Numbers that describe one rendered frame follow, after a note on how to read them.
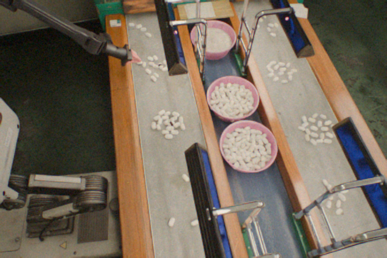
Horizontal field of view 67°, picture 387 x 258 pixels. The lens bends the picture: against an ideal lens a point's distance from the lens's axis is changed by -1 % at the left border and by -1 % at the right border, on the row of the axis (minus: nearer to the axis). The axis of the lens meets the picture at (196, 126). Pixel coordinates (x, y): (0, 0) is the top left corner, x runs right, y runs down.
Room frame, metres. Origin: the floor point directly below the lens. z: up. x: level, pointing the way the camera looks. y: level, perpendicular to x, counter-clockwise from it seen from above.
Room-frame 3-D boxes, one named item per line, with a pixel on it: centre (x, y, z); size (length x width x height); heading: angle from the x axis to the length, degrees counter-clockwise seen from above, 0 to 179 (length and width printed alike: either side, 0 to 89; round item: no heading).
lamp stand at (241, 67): (1.20, -0.31, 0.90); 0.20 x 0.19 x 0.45; 14
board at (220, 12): (1.54, -0.02, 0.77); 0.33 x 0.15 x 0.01; 104
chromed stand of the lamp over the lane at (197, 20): (1.11, 0.08, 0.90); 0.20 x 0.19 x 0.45; 14
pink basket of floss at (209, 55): (1.32, -0.08, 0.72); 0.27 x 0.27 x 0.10
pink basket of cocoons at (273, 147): (0.63, -0.25, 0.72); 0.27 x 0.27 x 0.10
